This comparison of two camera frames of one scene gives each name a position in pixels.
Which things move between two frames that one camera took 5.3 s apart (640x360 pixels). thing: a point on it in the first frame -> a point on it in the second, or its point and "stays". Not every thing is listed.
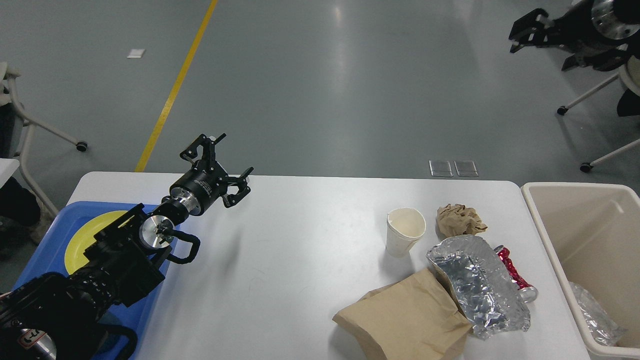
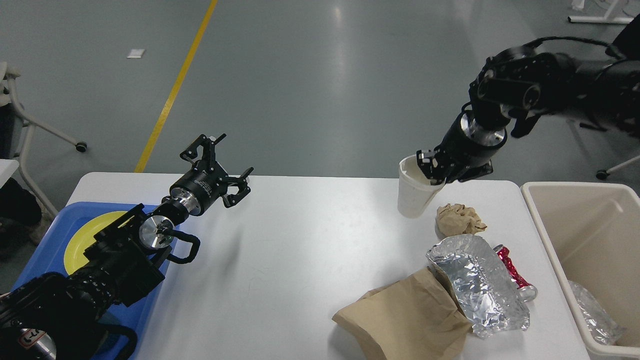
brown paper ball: [458, 219] stays
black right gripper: [577, 30] -> [465, 144]
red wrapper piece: [528, 292] stays
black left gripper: [205, 181] stays
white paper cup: [404, 226] -> [416, 194]
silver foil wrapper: [491, 298] stays
